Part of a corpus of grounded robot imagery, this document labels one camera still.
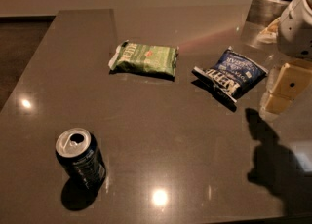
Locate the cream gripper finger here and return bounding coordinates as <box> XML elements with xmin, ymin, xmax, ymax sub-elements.
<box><xmin>261</xmin><ymin>93</ymin><xmax>292</xmax><ymax>115</ymax></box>
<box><xmin>271</xmin><ymin>59</ymin><xmax>312</xmax><ymax>99</ymax></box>

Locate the blue chip bag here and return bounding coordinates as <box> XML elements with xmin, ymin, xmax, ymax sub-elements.
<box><xmin>192</xmin><ymin>47</ymin><xmax>268</xmax><ymax>103</ymax></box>

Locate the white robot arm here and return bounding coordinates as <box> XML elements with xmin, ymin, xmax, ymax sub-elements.
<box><xmin>257</xmin><ymin>0</ymin><xmax>312</xmax><ymax>115</ymax></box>

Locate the green chip bag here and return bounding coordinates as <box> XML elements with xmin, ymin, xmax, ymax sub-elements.
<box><xmin>108</xmin><ymin>41</ymin><xmax>178</xmax><ymax>78</ymax></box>

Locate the dark blue pepsi can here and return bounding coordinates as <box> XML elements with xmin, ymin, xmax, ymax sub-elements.
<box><xmin>55</xmin><ymin>128</ymin><xmax>106</xmax><ymax>190</ymax></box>

